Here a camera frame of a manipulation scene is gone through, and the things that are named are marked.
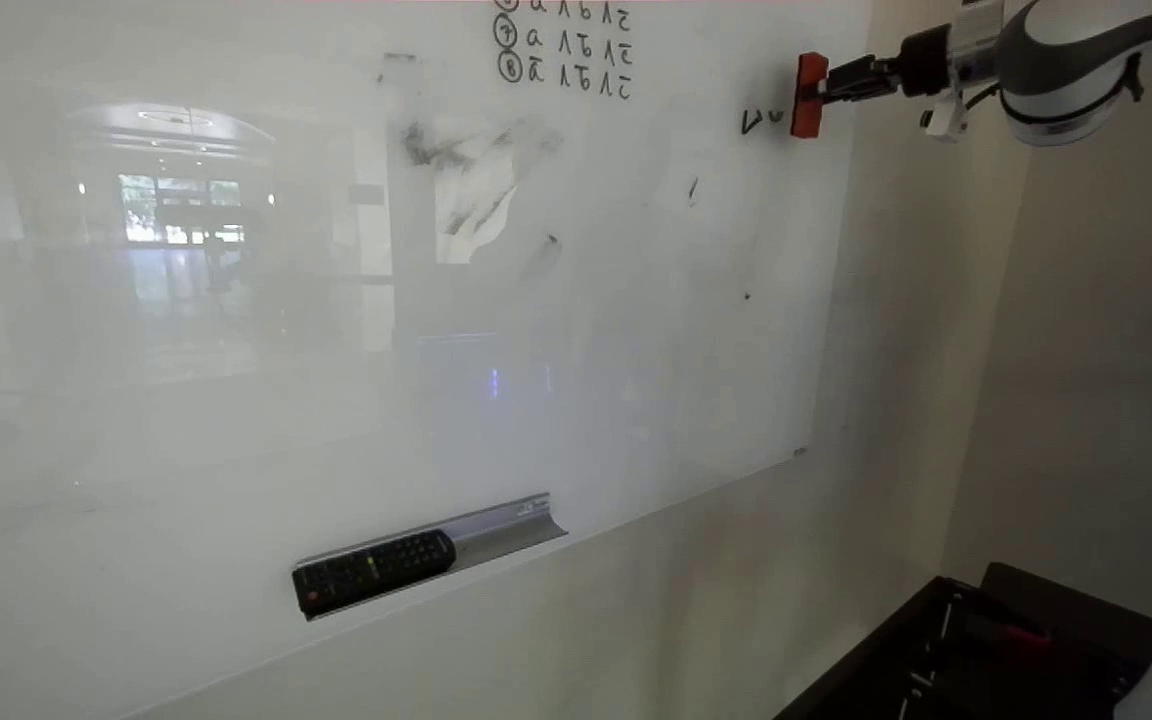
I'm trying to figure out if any black robot table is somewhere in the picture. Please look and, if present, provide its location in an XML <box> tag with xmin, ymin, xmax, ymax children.
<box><xmin>773</xmin><ymin>561</ymin><xmax>1152</xmax><ymax>720</ymax></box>

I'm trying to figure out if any white wall whiteboard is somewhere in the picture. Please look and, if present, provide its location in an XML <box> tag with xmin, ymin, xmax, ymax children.
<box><xmin>0</xmin><ymin>0</ymin><xmax>874</xmax><ymax>720</ymax></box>

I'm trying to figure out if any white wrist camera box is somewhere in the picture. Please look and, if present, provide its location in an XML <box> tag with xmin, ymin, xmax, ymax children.
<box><xmin>915</xmin><ymin>90</ymin><xmax>974</xmax><ymax>145</ymax></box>

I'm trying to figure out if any orange whiteboard eraser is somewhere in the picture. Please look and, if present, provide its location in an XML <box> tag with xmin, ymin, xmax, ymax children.
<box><xmin>787</xmin><ymin>49</ymin><xmax>831</xmax><ymax>145</ymax></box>

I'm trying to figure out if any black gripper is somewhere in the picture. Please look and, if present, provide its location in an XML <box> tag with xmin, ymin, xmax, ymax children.
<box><xmin>823</xmin><ymin>19</ymin><xmax>964</xmax><ymax>110</ymax></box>

